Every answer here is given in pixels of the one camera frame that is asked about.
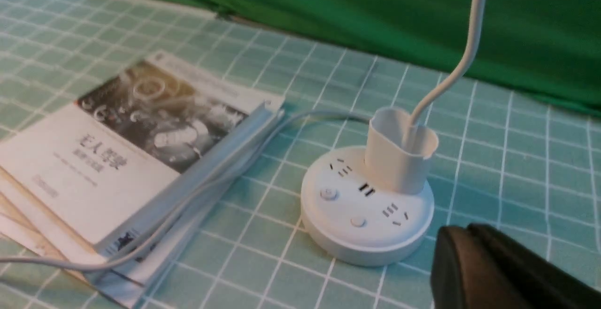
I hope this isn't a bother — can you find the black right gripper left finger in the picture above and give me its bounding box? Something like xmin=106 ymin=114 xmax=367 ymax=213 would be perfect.
xmin=430 ymin=226 xmax=526 ymax=309

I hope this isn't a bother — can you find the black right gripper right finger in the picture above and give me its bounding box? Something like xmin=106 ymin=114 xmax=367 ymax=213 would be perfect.
xmin=467 ymin=223 xmax=601 ymax=309

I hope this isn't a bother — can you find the white desk lamp with sockets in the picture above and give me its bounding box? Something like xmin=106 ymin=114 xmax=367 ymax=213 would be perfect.
xmin=300 ymin=0 xmax=486 ymax=267

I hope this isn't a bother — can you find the green checkered tablecloth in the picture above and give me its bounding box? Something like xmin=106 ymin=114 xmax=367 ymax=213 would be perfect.
xmin=0 ymin=0 xmax=600 ymax=309

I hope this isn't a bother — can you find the green backdrop cloth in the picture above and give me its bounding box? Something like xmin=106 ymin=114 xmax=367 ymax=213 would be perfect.
xmin=163 ymin=0 xmax=601 ymax=116

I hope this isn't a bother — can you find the middle white book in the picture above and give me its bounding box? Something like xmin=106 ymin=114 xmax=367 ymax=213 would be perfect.
xmin=1 ymin=109 xmax=284 ymax=273

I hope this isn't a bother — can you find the top white self-driving book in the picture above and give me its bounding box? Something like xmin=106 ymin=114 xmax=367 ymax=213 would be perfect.
xmin=1 ymin=50 xmax=285 ymax=254

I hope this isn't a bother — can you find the bottom white book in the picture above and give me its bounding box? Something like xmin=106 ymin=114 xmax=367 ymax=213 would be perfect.
xmin=1 ymin=179 xmax=229 ymax=309

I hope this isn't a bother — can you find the white lamp power cable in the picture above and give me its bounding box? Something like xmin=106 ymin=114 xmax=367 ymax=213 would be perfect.
xmin=0 ymin=109 xmax=371 ymax=272

